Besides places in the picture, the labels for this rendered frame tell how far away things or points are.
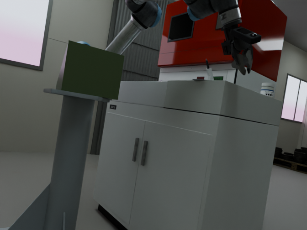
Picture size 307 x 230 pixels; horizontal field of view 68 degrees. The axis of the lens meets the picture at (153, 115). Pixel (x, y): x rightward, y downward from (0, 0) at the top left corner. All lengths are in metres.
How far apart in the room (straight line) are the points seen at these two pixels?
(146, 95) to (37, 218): 0.86
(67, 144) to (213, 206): 0.75
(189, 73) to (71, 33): 2.02
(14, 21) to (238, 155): 3.00
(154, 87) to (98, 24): 2.47
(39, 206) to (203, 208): 0.82
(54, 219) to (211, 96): 0.97
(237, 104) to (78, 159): 0.82
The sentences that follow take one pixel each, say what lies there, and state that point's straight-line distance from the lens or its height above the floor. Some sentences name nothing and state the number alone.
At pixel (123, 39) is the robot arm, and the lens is 1.35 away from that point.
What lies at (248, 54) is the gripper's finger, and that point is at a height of 1.08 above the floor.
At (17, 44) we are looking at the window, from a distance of 3.39.
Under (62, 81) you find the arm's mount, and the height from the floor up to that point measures 0.86.
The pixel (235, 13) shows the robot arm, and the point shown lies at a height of 1.20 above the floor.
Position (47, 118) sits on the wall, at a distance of 3.41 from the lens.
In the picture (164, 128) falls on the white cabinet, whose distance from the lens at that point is 1.19.
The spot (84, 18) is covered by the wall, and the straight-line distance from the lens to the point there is 3.62.
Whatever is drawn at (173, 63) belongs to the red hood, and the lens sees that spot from 2.09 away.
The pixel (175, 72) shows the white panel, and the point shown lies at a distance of 2.11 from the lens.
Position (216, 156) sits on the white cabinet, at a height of 0.64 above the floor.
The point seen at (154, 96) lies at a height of 0.87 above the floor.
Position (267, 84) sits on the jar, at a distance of 1.50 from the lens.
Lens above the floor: 0.79
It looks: 1 degrees down
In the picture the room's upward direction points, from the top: 9 degrees clockwise
